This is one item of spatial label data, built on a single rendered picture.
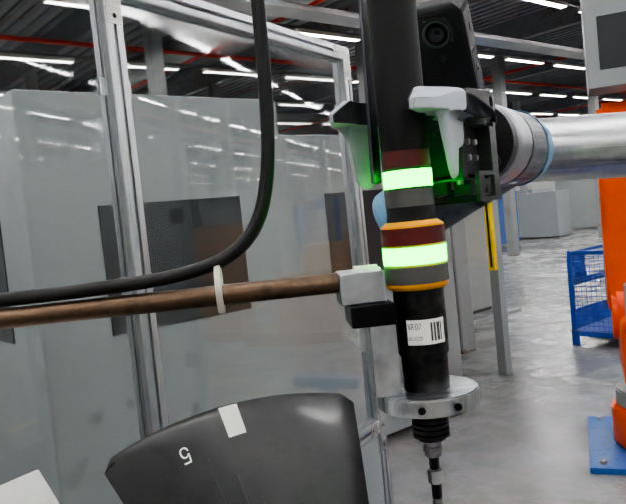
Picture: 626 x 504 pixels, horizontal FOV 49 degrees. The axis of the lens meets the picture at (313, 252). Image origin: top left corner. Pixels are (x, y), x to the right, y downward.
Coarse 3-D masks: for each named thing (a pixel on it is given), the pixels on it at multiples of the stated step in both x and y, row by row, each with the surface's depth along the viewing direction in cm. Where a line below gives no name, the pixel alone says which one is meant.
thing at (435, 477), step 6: (432, 462) 48; (438, 462) 48; (432, 468) 48; (438, 468) 48; (432, 474) 48; (438, 474) 47; (432, 480) 48; (438, 480) 47; (432, 486) 48; (438, 486) 48; (432, 492) 48; (438, 492) 48; (438, 498) 48
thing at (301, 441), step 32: (192, 416) 61; (256, 416) 62; (288, 416) 62; (320, 416) 62; (352, 416) 63; (128, 448) 58; (160, 448) 59; (224, 448) 59; (256, 448) 59; (288, 448) 59; (320, 448) 60; (352, 448) 60; (128, 480) 57; (160, 480) 57; (192, 480) 57; (224, 480) 57; (256, 480) 57; (288, 480) 57; (320, 480) 57; (352, 480) 57
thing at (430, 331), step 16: (400, 304) 46; (416, 304) 46; (432, 304) 46; (400, 320) 47; (416, 320) 46; (432, 320) 46; (400, 336) 47; (416, 336) 46; (432, 336) 46; (400, 352) 47; (416, 352) 46; (432, 352) 46; (416, 368) 46; (432, 368) 46; (448, 368) 47; (416, 384) 46; (432, 384) 46; (448, 384) 47; (416, 432) 47; (432, 432) 47; (448, 432) 47
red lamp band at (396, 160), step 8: (392, 152) 46; (400, 152) 45; (408, 152) 45; (416, 152) 45; (424, 152) 46; (384, 160) 46; (392, 160) 46; (400, 160) 45; (408, 160) 45; (416, 160) 45; (424, 160) 46; (384, 168) 46; (392, 168) 46
